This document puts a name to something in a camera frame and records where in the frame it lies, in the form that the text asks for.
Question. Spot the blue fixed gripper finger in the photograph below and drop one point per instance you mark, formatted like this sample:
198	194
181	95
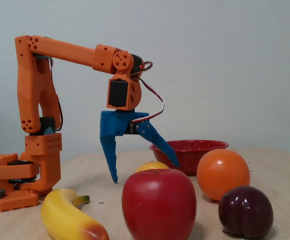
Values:
111	155

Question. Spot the blue gripper body with servo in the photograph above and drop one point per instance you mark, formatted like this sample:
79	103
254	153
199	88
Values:
115	122

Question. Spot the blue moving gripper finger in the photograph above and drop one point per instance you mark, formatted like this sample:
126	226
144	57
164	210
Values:
157	140

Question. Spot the yellow orange peach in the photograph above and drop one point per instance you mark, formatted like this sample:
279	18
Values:
151	166

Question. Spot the orange robot base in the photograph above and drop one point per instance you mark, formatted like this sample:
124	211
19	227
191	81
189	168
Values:
7	170

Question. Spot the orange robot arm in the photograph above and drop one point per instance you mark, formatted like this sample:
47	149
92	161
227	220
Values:
59	51

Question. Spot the red speckled bowl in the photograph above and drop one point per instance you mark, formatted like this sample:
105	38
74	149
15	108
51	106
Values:
194	155

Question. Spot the red apple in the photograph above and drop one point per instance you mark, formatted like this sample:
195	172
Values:
159	202

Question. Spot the orange fruit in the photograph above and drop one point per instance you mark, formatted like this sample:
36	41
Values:
222	175

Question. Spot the yellow banana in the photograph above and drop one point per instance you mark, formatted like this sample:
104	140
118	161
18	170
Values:
62	215

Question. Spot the dark purple plum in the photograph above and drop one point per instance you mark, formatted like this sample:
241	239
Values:
246	212

